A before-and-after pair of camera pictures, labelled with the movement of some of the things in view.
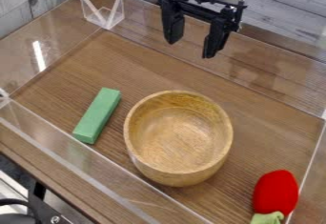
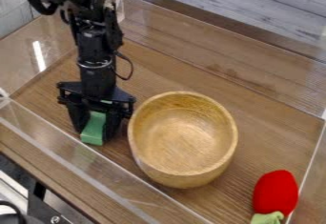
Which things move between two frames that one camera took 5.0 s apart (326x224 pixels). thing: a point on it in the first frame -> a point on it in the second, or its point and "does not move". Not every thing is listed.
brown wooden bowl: x=176 y=134 does not move
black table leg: x=40 y=190 does not move
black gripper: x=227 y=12 -> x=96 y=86
